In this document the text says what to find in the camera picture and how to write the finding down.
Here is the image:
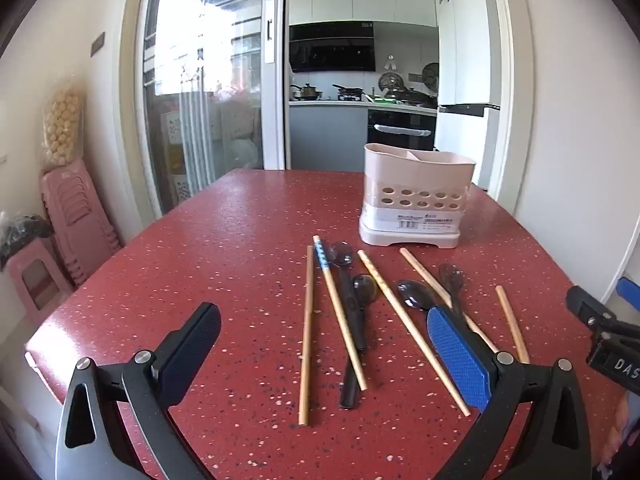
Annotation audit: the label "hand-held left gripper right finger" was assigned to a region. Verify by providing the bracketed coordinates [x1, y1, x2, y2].
[426, 306, 593, 480]

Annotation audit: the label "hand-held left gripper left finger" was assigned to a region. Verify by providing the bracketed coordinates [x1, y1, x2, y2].
[54, 302, 222, 480]

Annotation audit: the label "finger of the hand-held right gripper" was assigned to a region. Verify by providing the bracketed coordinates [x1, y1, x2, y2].
[566, 285, 617, 334]
[616, 277, 640, 312]

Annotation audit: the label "plain wooden chopstick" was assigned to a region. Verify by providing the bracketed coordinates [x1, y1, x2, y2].
[399, 247, 501, 354]
[357, 249, 471, 416]
[298, 245, 315, 426]
[495, 285, 530, 363]

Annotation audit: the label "dark translucent plastic spoon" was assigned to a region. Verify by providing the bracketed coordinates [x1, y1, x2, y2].
[439, 263, 468, 318]
[330, 241, 363, 352]
[339, 274, 378, 409]
[397, 280, 441, 313]

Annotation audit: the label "blue patterned wooden chopstick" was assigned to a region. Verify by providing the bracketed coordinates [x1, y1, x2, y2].
[313, 236, 368, 392]

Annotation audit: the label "beige plastic utensil holder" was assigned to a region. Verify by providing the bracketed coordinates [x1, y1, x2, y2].
[358, 143, 477, 250]

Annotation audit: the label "person's right hand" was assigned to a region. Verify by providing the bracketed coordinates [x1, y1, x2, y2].
[606, 392, 640, 467]

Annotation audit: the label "single pink plastic stool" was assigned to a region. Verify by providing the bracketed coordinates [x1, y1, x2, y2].
[7, 240, 74, 326]

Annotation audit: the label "stack of pink stools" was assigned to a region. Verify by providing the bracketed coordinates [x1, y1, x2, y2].
[41, 160, 123, 286]

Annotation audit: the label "black plastic bag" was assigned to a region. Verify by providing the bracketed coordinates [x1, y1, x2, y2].
[0, 212, 54, 267]

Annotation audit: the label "black built-in oven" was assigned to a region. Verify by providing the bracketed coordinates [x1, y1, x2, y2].
[367, 109, 437, 153]

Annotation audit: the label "grey base kitchen cabinets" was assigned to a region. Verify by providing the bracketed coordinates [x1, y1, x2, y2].
[289, 100, 371, 171]

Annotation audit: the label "bag of yellow balls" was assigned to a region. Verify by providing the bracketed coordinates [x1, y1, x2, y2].
[42, 85, 84, 171]

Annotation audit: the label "black wok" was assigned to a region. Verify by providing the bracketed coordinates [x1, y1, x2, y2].
[385, 87, 438, 107]

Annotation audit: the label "white refrigerator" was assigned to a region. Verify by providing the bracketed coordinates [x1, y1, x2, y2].
[432, 0, 502, 192]

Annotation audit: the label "sliding glass door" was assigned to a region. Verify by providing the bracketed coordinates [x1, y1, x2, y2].
[134, 0, 287, 218]

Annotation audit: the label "black range hood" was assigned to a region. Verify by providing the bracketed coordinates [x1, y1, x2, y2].
[289, 21, 376, 73]

